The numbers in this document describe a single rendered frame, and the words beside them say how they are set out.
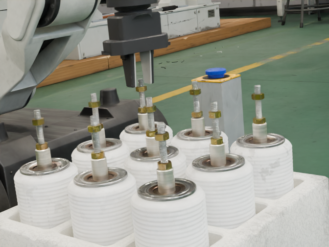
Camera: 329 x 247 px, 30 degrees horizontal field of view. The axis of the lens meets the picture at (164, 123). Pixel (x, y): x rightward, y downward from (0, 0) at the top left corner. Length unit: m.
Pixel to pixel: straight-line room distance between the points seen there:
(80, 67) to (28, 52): 2.11
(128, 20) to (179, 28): 3.26
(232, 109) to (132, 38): 0.26
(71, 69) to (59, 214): 2.53
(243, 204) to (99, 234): 0.20
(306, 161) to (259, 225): 0.84
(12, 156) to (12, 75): 0.24
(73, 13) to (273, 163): 0.60
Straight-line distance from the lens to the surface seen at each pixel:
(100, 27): 3.69
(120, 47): 1.03
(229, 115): 1.18
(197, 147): 0.99
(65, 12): 1.32
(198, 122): 1.02
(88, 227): 0.84
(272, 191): 0.95
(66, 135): 1.38
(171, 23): 4.22
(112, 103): 1.54
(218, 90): 1.16
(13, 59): 1.43
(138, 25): 1.05
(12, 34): 1.35
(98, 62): 3.56
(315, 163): 1.66
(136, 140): 1.06
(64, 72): 3.38
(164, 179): 0.77
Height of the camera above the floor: 0.52
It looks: 14 degrees down
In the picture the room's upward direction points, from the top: 5 degrees counter-clockwise
